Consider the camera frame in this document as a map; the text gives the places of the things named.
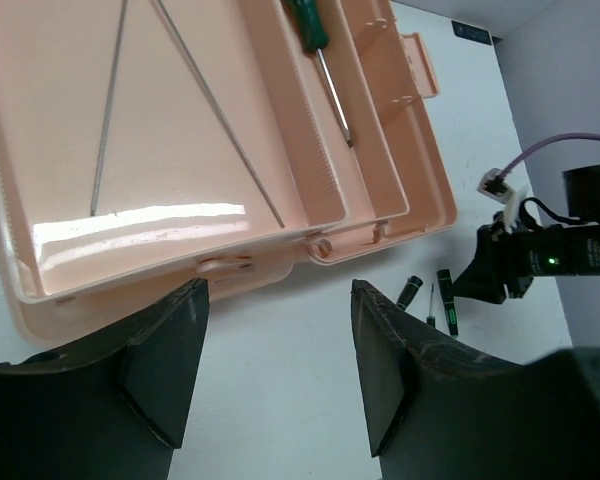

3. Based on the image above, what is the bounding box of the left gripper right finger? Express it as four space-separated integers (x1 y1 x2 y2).
351 280 600 479

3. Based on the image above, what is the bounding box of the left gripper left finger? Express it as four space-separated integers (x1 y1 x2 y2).
0 279 209 479

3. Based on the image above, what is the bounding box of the blue label sticker right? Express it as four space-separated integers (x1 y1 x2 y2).
451 20 493 45

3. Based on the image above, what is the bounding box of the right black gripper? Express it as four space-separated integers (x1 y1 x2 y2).
452 165 600 304

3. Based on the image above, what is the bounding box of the yellow black T-handle hex key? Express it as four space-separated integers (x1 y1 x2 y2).
89 0 129 217

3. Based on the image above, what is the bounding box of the pink plastic toolbox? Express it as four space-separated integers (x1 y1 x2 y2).
0 1 457 347

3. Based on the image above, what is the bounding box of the green handle screwdriver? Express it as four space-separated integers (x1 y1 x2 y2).
282 0 353 148

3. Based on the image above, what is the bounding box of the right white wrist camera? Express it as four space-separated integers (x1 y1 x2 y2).
477 169 531 233

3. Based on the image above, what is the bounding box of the black green precision screwdriver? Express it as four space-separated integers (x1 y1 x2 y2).
396 275 423 311

